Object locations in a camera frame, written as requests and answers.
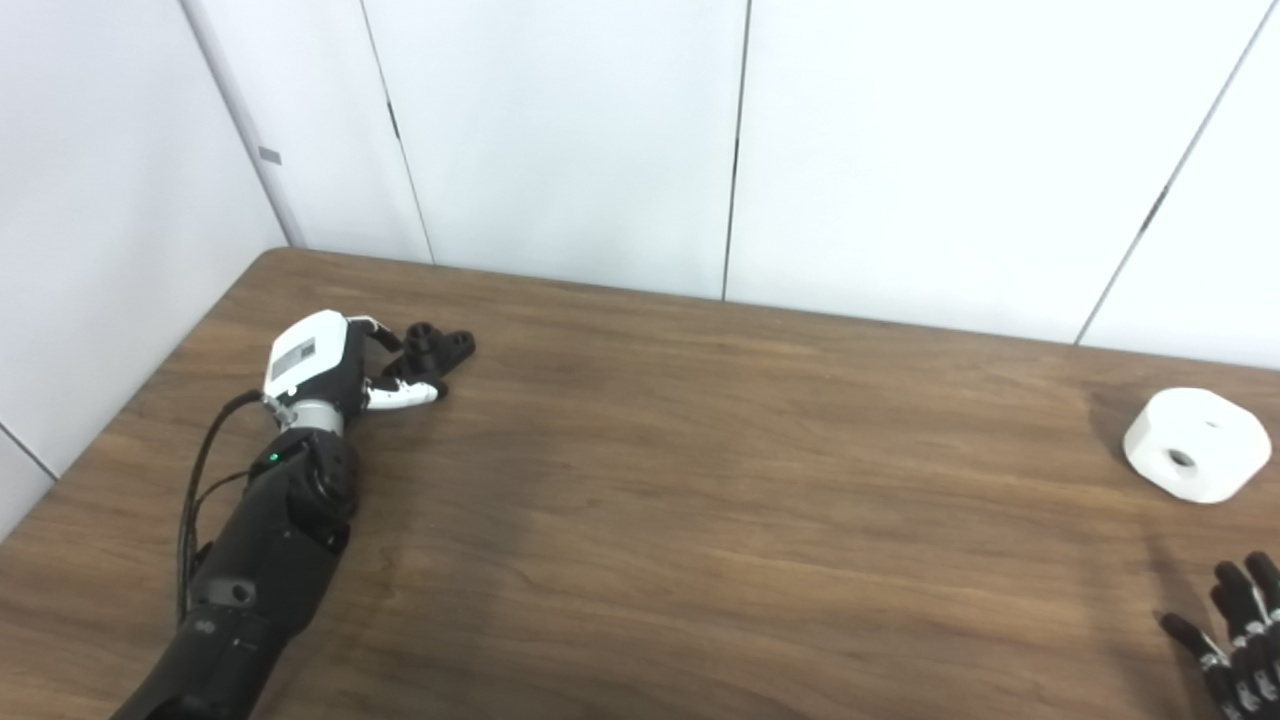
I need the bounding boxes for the white and black right hand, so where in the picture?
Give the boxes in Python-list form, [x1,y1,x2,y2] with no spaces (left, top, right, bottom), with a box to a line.
[1160,551,1280,720]

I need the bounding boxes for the white and black left hand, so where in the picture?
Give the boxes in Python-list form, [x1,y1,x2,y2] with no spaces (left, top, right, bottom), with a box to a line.
[262,310,448,426]

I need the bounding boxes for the black flanged holder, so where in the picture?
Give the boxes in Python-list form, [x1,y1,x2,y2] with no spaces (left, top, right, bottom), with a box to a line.
[383,322,477,401]

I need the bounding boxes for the round white piece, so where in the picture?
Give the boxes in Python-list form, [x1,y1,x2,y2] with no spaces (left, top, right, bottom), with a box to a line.
[1122,387,1273,505]

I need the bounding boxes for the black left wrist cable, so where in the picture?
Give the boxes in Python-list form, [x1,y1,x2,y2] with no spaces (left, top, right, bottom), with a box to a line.
[176,390,266,626]

